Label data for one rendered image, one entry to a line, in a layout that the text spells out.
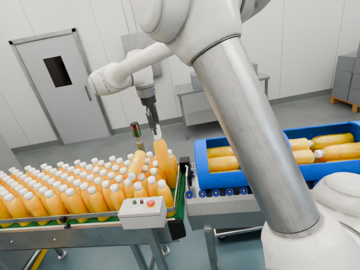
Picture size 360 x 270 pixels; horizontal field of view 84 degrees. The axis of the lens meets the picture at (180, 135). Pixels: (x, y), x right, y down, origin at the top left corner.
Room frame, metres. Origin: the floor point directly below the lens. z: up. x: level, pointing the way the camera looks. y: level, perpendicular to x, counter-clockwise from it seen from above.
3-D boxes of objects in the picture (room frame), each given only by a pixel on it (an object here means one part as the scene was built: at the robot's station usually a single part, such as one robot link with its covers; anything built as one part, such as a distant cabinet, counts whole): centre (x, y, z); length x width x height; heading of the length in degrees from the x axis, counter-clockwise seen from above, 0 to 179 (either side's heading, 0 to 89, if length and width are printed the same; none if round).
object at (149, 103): (0.98, 0.12, 1.49); 0.08 x 0.07 x 0.09; 170
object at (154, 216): (0.71, 0.24, 1.05); 0.20 x 0.10 x 0.10; 81
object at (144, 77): (0.97, 0.13, 1.67); 0.13 x 0.11 x 0.16; 127
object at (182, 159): (1.17, 0.01, 0.95); 0.10 x 0.07 x 0.10; 171
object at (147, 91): (0.98, 0.12, 1.56); 0.09 x 0.09 x 0.06
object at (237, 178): (0.89, -0.50, 1.09); 0.88 x 0.28 x 0.28; 81
